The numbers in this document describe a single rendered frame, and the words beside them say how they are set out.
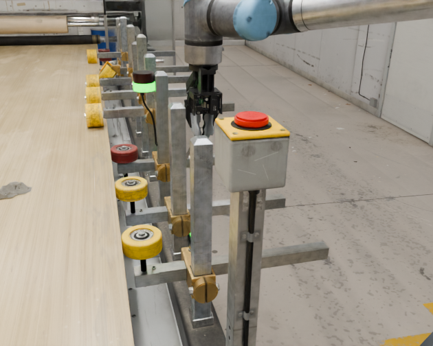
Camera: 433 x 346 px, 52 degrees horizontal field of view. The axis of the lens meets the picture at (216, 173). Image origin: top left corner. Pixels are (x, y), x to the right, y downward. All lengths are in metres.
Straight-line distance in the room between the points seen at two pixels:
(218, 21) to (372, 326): 1.55
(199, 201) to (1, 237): 0.41
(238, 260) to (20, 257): 0.46
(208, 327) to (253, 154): 0.57
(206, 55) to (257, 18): 0.16
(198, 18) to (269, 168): 0.59
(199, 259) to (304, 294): 1.39
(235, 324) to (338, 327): 1.47
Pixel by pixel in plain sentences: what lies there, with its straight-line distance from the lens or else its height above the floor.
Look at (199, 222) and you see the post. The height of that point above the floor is 0.95.
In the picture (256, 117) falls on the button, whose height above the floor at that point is 1.23.
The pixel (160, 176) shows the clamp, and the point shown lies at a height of 0.84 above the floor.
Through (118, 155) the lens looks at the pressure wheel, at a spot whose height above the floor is 0.90.
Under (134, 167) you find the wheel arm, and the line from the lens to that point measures 1.36.
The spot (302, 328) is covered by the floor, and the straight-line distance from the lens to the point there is 2.06.
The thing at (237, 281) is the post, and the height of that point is 1.01.
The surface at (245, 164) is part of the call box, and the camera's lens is 0.50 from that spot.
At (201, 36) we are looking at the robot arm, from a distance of 1.05.
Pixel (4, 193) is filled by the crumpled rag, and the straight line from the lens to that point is 1.15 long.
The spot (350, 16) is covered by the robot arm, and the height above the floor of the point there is 1.31.
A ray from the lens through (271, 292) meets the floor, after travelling 2.22.
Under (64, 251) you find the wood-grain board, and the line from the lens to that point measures 0.89.
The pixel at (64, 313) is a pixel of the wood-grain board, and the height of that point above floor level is 0.90.
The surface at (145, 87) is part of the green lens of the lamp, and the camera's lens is 1.24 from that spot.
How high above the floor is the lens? 1.38
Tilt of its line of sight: 24 degrees down
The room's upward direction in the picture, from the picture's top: 1 degrees clockwise
